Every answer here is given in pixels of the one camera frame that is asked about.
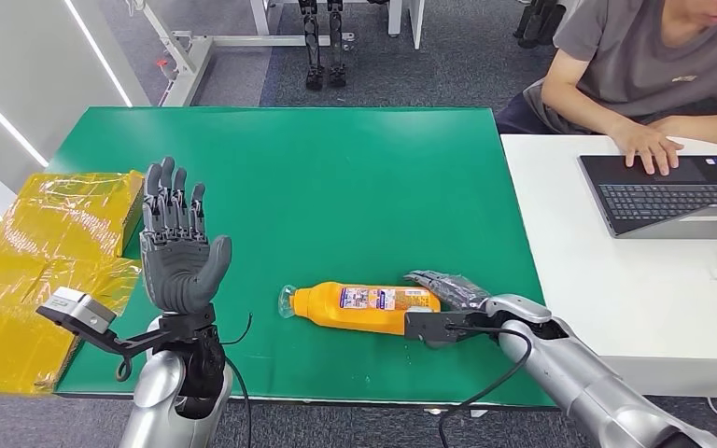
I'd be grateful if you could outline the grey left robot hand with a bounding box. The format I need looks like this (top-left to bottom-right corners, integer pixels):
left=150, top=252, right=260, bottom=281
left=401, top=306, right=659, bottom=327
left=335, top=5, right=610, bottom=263
left=139, top=155, right=234, bottom=315

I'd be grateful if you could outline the orange plastic bottle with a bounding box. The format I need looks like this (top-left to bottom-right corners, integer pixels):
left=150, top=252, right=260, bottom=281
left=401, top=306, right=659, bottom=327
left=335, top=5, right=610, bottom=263
left=277, top=281, right=443, bottom=337

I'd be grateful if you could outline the person's right hand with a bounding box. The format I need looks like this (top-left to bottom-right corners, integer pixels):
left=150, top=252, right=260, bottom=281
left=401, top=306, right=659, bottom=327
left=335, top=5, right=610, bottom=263
left=612, top=122, right=685, bottom=177

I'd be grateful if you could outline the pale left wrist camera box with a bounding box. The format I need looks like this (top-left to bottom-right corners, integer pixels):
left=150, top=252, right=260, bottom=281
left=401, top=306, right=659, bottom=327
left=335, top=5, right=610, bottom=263
left=36, top=287, right=118, bottom=336

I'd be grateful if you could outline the white metal gantry frame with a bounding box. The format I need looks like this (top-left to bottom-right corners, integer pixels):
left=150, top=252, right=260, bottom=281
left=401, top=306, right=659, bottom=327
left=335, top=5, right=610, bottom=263
left=124, top=0, right=357, bottom=108

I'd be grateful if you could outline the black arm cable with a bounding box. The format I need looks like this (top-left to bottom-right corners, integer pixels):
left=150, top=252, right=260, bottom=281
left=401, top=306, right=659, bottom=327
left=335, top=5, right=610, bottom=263
left=436, top=324, right=534, bottom=448
left=220, top=312, right=254, bottom=448

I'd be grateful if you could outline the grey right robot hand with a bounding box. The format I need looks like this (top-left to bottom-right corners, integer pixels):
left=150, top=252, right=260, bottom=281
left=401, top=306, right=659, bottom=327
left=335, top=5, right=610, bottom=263
left=403, top=269, right=493, bottom=313

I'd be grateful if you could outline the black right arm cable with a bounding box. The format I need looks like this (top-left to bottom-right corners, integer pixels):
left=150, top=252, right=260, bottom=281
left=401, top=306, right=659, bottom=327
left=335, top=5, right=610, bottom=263
left=436, top=324, right=534, bottom=448

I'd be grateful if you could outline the green table mat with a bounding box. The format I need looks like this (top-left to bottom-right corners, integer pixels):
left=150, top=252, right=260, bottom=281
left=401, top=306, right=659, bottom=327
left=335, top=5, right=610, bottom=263
left=46, top=106, right=557, bottom=410

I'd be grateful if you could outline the white desk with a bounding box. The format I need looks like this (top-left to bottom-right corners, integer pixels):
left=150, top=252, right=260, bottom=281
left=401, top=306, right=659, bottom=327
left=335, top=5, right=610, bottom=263
left=500, top=134, right=717, bottom=400

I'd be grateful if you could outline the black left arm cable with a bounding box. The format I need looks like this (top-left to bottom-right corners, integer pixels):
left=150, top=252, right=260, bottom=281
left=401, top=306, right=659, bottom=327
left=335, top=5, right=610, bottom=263
left=220, top=312, right=254, bottom=448

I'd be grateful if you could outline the person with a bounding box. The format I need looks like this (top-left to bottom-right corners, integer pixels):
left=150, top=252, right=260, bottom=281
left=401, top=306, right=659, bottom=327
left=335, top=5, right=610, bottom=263
left=495, top=0, right=717, bottom=177

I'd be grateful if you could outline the white background table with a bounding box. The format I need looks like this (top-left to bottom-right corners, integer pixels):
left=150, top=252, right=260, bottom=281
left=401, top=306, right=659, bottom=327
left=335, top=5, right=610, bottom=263
left=248, top=0, right=427, bottom=50

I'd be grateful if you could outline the yellow film-wrapped cardboard box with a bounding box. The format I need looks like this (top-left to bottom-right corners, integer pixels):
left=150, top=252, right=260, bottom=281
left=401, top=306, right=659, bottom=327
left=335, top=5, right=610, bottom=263
left=0, top=170, right=147, bottom=397

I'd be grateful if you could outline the black camera bracket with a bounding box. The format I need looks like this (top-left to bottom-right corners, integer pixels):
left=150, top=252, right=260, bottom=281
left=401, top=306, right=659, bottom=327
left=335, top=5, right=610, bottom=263
left=442, top=309, right=502, bottom=338
left=89, top=320, right=181, bottom=361

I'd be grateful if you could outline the black silver humanoid robot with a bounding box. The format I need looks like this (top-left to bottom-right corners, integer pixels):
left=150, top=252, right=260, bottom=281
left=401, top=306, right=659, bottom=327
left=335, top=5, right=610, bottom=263
left=299, top=0, right=348, bottom=92

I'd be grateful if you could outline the black right camera bracket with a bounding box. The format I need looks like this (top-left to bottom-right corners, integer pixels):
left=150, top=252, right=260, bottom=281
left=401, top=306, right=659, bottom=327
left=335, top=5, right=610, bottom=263
left=442, top=309, right=502, bottom=338

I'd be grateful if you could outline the black left camera bracket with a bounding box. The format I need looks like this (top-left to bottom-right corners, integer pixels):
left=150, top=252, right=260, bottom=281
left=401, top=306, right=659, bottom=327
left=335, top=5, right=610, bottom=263
left=89, top=320, right=181, bottom=361

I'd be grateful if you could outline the dark grey laptop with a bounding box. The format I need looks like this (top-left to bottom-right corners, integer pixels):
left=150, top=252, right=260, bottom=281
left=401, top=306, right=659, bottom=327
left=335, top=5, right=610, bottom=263
left=578, top=154, right=717, bottom=241

